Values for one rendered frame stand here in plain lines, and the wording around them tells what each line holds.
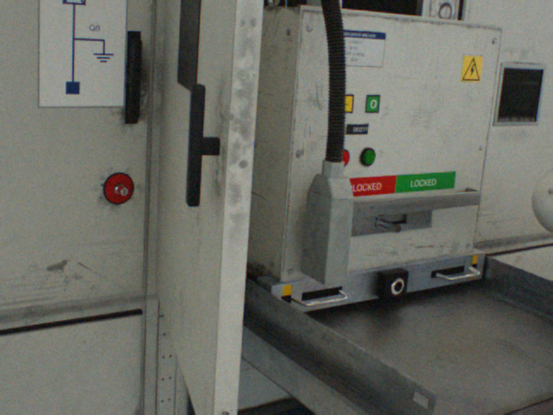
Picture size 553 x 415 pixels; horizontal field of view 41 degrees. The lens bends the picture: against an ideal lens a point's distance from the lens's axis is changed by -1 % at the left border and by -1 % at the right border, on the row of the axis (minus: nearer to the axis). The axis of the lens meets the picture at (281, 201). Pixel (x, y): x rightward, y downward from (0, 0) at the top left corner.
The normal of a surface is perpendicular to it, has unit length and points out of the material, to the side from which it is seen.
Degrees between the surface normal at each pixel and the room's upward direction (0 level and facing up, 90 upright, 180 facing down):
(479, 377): 0
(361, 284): 90
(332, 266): 90
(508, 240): 90
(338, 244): 90
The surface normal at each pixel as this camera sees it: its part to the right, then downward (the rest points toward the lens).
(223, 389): 0.26, 0.24
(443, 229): 0.55, 0.23
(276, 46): -0.84, 0.07
